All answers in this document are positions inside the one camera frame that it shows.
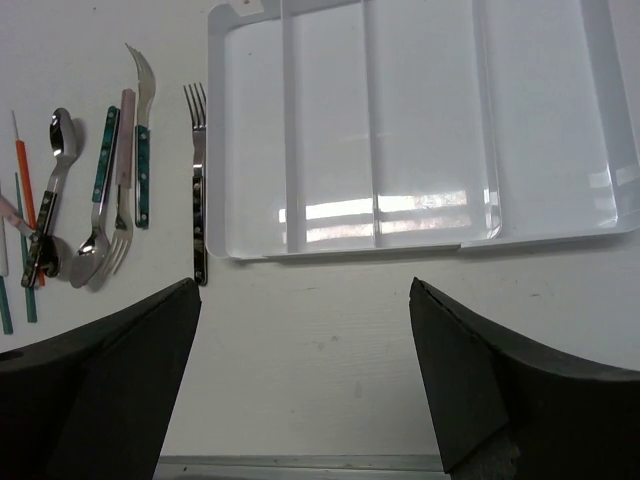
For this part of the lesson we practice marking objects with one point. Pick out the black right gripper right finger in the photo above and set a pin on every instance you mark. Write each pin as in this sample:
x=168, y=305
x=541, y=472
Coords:
x=505, y=406

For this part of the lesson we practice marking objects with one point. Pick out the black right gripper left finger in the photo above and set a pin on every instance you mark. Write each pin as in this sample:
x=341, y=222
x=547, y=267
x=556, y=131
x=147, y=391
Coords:
x=96, y=402

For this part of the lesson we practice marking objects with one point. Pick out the pink handle spoon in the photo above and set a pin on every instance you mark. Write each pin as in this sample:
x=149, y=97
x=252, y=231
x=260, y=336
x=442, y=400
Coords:
x=46, y=254

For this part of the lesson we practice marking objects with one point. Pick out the green handle spoon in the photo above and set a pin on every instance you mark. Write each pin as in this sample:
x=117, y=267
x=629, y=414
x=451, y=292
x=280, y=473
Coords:
x=89, y=257

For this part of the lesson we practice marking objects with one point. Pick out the dark marbled handle spoon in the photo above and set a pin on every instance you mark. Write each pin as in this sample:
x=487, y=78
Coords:
x=65, y=146

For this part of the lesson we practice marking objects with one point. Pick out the pink handle fork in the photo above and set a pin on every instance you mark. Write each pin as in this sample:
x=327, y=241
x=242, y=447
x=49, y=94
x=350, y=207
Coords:
x=123, y=232

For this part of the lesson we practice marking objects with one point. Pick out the dark marbled handle fork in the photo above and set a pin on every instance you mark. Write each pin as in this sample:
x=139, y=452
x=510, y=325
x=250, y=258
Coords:
x=196, y=102

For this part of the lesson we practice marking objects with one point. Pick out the green handle fork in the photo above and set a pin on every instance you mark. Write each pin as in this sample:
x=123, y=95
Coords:
x=146, y=94

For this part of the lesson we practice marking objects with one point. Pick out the teal chopstick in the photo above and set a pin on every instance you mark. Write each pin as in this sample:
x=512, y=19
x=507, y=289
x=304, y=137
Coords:
x=30, y=299
x=7, y=326

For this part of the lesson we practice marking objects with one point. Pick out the white chopstick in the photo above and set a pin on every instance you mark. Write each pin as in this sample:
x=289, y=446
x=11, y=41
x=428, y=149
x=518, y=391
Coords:
x=4, y=268

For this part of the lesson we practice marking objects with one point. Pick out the orange chopstick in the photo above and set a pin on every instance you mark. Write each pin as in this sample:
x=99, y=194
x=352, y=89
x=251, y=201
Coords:
x=24, y=173

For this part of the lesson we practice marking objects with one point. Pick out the white cutlery tray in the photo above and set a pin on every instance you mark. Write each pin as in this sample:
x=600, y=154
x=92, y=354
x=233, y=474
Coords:
x=362, y=126

